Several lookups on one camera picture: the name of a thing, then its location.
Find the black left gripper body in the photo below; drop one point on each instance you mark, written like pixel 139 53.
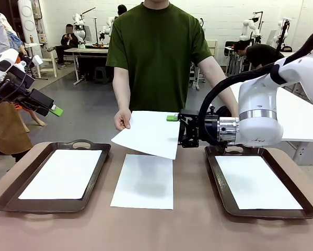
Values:
pixel 17 83

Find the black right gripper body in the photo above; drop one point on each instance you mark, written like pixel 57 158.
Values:
pixel 189 128

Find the black green-tipped left gripper finger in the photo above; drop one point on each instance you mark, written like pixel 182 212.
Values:
pixel 38 109
pixel 42 98

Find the white A4 paper sheet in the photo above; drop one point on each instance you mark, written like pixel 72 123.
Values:
pixel 59 172
pixel 151 133
pixel 258 183
pixel 143 185

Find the person's left forearm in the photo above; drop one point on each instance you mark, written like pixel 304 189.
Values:
pixel 219 83

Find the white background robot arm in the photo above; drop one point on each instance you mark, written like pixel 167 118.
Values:
pixel 280 24
pixel 201 22
pixel 247 24
pixel 80 26
pixel 108 24

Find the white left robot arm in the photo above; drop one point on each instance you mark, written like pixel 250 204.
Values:
pixel 12 55

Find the person's right forearm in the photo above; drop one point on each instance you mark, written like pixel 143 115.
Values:
pixel 122 89

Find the person's right hand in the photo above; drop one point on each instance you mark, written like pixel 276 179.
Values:
pixel 122 119

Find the black floor tripod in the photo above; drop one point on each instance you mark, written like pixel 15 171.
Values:
pixel 41 78

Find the white wooden chair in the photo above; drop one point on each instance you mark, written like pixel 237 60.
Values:
pixel 50 62

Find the black backpack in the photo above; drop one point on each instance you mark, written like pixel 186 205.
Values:
pixel 224 111

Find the white standing air conditioner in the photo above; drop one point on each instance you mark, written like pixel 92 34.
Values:
pixel 28 23

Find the seated person in black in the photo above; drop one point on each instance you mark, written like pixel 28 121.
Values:
pixel 67 43

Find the person torso green T-shirt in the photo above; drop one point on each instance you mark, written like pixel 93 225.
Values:
pixel 159 57

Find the grey plastic stool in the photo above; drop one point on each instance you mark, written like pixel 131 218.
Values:
pixel 102 73

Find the grey background work table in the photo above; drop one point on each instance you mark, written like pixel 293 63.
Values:
pixel 93 51

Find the white drawer cabinet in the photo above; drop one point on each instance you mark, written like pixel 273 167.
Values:
pixel 213 44

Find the thin lamp stand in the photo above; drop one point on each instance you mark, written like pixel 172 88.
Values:
pixel 95 31

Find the brown plastic serving tray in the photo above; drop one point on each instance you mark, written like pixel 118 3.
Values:
pixel 7 204
pixel 310 213

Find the black-haired person in black shirt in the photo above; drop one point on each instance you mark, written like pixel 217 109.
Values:
pixel 263 55

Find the large white rounded table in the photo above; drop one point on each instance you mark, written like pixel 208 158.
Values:
pixel 297 112

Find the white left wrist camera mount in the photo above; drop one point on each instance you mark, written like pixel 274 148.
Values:
pixel 37 60

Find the tall black camera stand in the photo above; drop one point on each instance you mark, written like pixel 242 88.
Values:
pixel 283 34

